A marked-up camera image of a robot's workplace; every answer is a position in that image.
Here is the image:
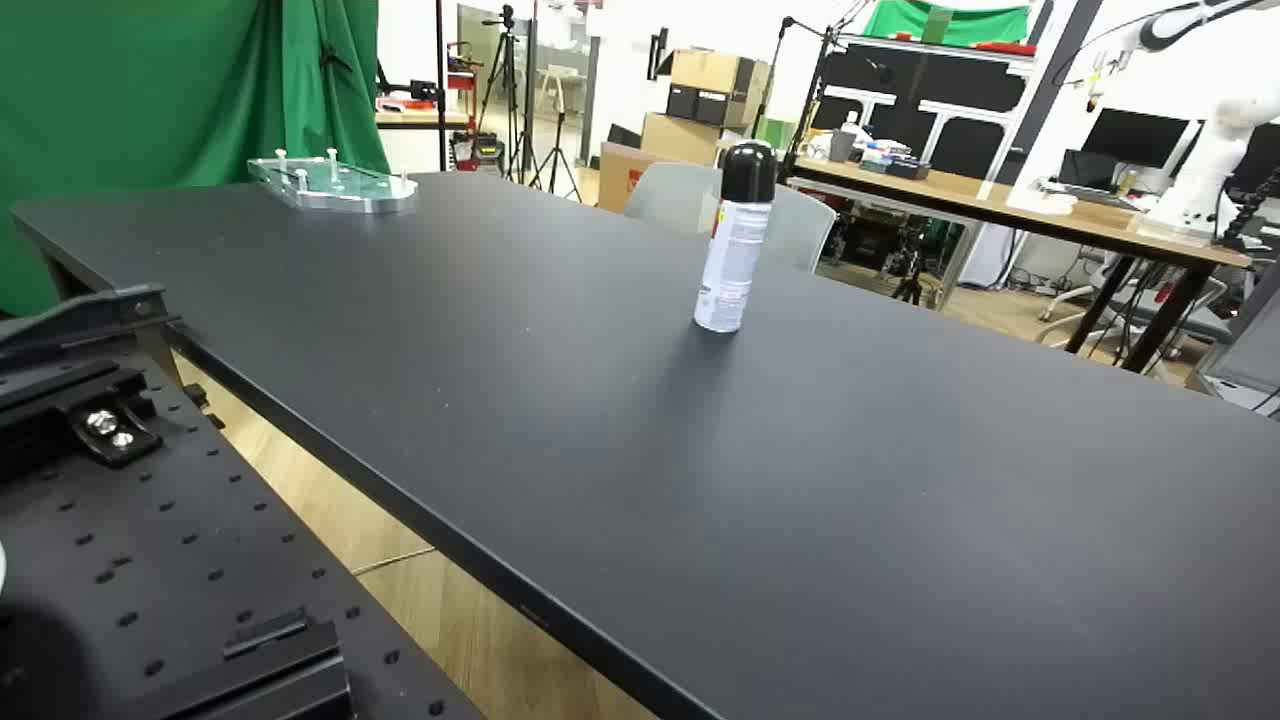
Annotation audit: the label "black computer monitor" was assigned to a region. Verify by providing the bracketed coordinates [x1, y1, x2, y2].
[1078, 104, 1197, 191]

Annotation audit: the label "black clamp with bolts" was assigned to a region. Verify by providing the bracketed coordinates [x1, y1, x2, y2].
[66, 385, 168, 471]

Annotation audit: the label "black wall panels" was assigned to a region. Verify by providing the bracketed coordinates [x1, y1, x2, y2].
[813, 39, 1031, 178]

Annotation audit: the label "black bottle cap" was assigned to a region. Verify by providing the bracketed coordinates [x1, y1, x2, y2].
[715, 135, 780, 209]

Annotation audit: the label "grey mesh chair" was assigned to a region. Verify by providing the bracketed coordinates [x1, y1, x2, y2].
[620, 161, 846, 279]

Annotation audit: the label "thin camera tripod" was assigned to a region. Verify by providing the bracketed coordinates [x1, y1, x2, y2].
[525, 61, 594, 209]

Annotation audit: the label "long wooden desk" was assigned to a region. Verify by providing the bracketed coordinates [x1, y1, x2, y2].
[780, 150, 1261, 380]

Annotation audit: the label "black perforated breadboard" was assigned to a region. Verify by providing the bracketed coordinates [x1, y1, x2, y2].
[0, 349, 489, 720]

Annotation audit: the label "cardboard box with red label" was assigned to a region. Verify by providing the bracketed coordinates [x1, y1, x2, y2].
[594, 141, 659, 217]

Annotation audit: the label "plain cardboard box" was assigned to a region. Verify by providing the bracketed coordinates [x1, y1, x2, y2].
[636, 113, 737, 171]

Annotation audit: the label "white spray bottle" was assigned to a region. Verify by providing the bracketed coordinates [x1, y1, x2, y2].
[687, 194, 778, 340]

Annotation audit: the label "cardboard box with dark band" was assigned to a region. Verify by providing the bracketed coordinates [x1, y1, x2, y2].
[665, 45, 778, 135]

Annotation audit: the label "green curtain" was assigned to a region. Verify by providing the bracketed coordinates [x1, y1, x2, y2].
[0, 0, 396, 319]

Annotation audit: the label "green cloth on wall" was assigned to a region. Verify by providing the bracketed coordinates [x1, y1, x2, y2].
[856, 0, 1041, 53]

